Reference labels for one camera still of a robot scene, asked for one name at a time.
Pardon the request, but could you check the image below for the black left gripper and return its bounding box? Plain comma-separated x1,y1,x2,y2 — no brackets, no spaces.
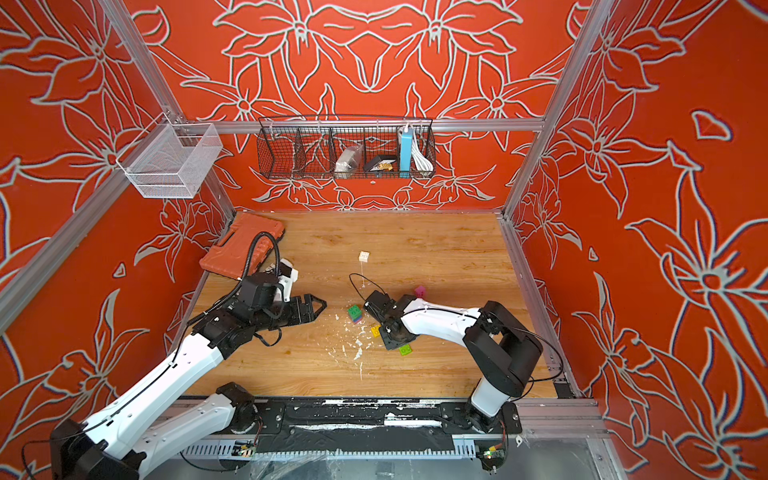
254,293,329,334

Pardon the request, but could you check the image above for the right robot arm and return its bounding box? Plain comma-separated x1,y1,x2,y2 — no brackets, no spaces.
364,290,543,420

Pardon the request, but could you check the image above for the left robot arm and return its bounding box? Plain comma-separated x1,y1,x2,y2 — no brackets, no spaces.
50,294,327,479

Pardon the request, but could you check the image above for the orange tool case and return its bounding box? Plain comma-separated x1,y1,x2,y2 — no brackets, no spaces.
199,212,285,280

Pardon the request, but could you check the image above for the black item in basket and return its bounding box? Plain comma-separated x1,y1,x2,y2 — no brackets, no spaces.
364,154,399,175

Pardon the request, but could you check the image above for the grey packet in basket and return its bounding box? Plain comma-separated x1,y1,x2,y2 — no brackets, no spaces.
334,145,364,179

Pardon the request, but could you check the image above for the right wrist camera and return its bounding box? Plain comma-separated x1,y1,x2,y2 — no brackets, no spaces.
364,290,396,323

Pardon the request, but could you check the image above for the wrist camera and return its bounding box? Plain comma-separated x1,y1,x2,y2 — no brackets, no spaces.
364,290,396,323
238,260,298,309

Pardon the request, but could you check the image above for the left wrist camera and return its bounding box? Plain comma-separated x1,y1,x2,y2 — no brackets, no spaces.
238,260,298,309

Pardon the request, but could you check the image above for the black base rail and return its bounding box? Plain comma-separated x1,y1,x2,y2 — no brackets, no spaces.
200,395,523,454

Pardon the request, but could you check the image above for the white cable bundle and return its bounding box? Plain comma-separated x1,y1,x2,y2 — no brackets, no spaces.
412,143,436,176

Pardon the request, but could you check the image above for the black wire basket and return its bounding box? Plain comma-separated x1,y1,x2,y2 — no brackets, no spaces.
256,115,437,180

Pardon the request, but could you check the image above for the white wire basket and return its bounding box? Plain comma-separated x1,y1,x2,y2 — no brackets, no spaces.
118,123,223,199

